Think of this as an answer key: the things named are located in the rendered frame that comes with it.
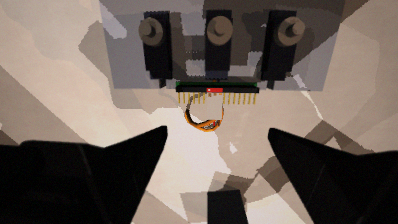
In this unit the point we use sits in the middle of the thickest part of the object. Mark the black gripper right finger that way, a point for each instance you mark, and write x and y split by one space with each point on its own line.
336 187

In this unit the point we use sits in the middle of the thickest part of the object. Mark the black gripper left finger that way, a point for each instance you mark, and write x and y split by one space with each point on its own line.
116 175

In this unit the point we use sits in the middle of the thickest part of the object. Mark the black pin header strip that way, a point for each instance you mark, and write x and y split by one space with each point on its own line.
217 87

